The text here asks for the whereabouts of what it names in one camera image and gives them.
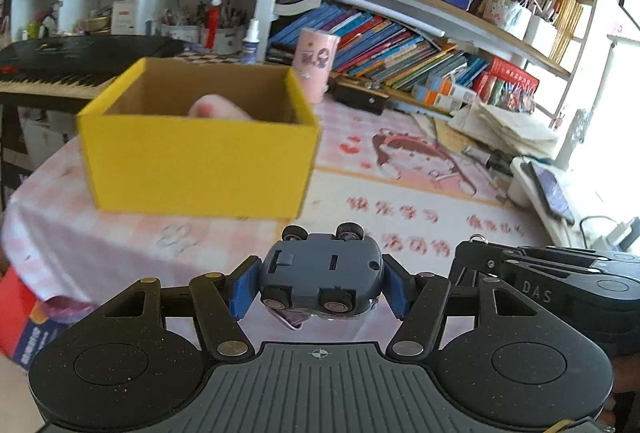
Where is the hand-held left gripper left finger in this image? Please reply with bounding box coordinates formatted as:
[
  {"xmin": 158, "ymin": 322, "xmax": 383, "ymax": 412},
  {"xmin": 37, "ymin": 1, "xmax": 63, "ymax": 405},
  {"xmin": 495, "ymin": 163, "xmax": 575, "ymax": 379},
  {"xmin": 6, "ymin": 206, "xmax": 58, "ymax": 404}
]
[{"xmin": 96, "ymin": 257, "xmax": 262, "ymax": 360}]

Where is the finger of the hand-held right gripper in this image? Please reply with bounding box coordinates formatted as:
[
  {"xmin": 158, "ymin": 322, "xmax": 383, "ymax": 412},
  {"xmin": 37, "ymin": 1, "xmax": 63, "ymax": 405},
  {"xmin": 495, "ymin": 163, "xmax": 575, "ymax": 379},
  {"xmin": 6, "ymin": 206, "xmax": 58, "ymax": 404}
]
[{"xmin": 449, "ymin": 239, "xmax": 640, "ymax": 288}]

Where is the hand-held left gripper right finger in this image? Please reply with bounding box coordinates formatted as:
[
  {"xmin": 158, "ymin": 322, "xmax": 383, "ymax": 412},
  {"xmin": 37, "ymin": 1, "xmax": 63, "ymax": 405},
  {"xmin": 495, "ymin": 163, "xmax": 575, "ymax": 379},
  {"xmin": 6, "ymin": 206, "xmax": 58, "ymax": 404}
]
[{"xmin": 382, "ymin": 254, "xmax": 550, "ymax": 360}]

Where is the grey-blue toy car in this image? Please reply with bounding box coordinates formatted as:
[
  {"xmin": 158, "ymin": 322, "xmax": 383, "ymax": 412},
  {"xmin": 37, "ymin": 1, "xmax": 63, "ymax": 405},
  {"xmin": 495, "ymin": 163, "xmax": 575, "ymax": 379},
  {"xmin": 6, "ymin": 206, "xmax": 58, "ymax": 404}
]
[{"xmin": 257, "ymin": 223, "xmax": 386, "ymax": 330}]

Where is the yellow cardboard box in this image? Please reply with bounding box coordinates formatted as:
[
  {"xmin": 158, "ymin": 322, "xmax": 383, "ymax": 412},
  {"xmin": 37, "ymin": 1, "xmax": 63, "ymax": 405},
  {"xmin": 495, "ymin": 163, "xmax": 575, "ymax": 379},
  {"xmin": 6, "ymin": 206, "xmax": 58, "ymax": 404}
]
[{"xmin": 76, "ymin": 57, "xmax": 322, "ymax": 220}]

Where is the pink plush toy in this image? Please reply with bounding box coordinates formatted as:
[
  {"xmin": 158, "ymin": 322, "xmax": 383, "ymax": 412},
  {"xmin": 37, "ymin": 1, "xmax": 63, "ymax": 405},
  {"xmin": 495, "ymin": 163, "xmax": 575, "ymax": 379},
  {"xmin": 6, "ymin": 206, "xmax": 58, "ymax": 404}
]
[{"xmin": 187, "ymin": 94, "xmax": 253, "ymax": 120}]

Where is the desktop with pink checkered cloth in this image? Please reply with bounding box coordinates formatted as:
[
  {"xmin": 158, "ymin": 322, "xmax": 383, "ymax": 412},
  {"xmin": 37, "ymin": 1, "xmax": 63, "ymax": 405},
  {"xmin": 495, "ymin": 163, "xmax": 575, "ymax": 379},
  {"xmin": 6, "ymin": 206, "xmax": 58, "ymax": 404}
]
[{"xmin": 2, "ymin": 98, "xmax": 601, "ymax": 314}]

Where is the white charger plug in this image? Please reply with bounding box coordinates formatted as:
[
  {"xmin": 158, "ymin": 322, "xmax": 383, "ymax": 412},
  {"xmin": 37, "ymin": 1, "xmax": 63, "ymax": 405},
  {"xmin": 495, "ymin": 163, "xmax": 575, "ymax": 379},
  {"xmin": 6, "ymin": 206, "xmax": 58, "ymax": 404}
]
[{"xmin": 607, "ymin": 222, "xmax": 632, "ymax": 246}]

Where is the white slanted stand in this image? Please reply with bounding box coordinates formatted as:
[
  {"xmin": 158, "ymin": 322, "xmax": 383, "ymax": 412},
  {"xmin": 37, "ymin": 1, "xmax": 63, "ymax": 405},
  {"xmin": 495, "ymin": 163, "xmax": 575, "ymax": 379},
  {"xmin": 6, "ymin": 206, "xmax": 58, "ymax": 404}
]
[{"xmin": 509, "ymin": 157, "xmax": 591, "ymax": 239}]

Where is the smartphone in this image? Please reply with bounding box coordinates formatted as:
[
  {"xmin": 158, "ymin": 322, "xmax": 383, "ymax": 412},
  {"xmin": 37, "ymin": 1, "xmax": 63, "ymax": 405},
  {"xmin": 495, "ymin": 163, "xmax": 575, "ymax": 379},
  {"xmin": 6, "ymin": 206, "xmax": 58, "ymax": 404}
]
[{"xmin": 530, "ymin": 160, "xmax": 576, "ymax": 221}]

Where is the yellow booklet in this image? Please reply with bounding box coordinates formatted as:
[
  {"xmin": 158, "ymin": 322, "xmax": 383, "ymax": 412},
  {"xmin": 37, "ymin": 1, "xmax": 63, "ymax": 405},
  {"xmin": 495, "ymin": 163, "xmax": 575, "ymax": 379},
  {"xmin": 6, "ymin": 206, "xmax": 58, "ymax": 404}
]
[{"xmin": 432, "ymin": 115, "xmax": 481, "ymax": 154}]

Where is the stack of papers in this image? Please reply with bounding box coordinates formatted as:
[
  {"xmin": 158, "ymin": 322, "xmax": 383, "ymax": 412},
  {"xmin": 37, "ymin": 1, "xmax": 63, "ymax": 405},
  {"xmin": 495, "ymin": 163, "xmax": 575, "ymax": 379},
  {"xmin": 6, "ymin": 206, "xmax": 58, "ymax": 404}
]
[{"xmin": 447, "ymin": 103, "xmax": 561, "ymax": 158}]

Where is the orange and white carton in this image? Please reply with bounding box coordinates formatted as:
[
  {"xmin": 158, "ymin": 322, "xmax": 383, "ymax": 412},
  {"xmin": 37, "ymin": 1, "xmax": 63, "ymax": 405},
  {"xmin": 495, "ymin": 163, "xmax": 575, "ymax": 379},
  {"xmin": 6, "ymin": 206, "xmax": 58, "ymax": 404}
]
[
  {"xmin": 411, "ymin": 85, "xmax": 466, "ymax": 111},
  {"xmin": 425, "ymin": 75, "xmax": 478, "ymax": 101}
]

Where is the red game box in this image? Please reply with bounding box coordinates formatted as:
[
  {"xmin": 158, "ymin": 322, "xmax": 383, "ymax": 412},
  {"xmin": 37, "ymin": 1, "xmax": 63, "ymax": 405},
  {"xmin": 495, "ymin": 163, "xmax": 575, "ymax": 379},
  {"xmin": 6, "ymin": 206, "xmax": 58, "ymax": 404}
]
[{"xmin": 472, "ymin": 58, "xmax": 541, "ymax": 114}]

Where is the black rectangular case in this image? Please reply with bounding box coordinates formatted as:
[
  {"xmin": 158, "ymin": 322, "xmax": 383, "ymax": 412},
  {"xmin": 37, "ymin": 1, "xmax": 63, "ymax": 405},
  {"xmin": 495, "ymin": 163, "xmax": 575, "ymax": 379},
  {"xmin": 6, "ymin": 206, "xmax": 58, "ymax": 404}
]
[{"xmin": 332, "ymin": 75, "xmax": 391, "ymax": 115}]

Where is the red and blue box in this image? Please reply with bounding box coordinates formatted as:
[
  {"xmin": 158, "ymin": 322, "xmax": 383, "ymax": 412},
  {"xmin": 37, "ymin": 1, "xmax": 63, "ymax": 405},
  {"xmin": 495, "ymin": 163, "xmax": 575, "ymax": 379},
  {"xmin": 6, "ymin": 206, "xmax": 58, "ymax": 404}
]
[{"xmin": 0, "ymin": 265, "xmax": 96, "ymax": 370}]

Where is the row of colourful books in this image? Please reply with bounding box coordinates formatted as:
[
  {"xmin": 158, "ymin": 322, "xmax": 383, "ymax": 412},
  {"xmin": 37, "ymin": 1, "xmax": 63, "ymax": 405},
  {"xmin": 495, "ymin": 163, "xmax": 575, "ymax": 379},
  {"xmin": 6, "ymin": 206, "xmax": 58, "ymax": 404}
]
[{"xmin": 270, "ymin": 3, "xmax": 493, "ymax": 98}]

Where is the pink cartoon cylinder container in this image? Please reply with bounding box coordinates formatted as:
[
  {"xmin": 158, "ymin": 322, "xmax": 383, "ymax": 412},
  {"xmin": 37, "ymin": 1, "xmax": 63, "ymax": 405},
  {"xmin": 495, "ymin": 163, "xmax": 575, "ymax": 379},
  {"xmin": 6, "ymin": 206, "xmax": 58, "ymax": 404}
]
[{"xmin": 292, "ymin": 28, "xmax": 342, "ymax": 104}]

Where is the white spray bottle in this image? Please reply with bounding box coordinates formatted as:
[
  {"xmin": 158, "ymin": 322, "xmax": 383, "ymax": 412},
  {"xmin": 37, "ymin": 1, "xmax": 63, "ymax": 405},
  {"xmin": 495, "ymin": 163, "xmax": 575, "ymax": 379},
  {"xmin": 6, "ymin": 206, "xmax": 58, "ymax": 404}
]
[{"xmin": 241, "ymin": 19, "xmax": 262, "ymax": 66}]

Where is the white storage bin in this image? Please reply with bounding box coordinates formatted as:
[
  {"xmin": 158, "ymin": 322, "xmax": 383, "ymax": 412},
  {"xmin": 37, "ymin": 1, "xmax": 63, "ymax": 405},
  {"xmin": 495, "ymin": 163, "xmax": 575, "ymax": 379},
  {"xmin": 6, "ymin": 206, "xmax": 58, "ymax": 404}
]
[{"xmin": 492, "ymin": 0, "xmax": 558, "ymax": 56}]

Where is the white pen holder cup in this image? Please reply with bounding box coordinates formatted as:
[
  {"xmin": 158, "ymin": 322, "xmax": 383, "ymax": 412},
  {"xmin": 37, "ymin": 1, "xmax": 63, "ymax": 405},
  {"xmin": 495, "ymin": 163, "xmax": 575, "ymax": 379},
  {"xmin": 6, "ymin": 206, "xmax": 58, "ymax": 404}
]
[
  {"xmin": 160, "ymin": 3, "xmax": 201, "ymax": 44},
  {"xmin": 202, "ymin": 0, "xmax": 247, "ymax": 55}
]

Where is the black keyboard piano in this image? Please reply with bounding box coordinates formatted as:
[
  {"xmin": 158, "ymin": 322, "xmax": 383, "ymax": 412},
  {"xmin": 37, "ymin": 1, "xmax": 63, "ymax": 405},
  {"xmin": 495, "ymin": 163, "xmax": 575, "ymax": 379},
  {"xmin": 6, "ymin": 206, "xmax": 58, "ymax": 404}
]
[{"xmin": 0, "ymin": 37, "xmax": 186, "ymax": 114}]

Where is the white box red label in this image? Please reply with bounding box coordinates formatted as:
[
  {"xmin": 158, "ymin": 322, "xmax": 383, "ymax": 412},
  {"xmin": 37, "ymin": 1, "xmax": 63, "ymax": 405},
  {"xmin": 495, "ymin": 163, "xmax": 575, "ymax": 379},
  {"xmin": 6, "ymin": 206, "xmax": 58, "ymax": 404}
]
[{"xmin": 111, "ymin": 3, "xmax": 137, "ymax": 36}]

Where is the black cable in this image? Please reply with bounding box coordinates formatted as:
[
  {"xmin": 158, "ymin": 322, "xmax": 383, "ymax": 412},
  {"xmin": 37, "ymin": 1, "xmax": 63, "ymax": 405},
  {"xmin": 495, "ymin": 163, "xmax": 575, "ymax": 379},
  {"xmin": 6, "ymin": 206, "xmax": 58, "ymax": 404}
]
[{"xmin": 579, "ymin": 214, "xmax": 621, "ymax": 244}]

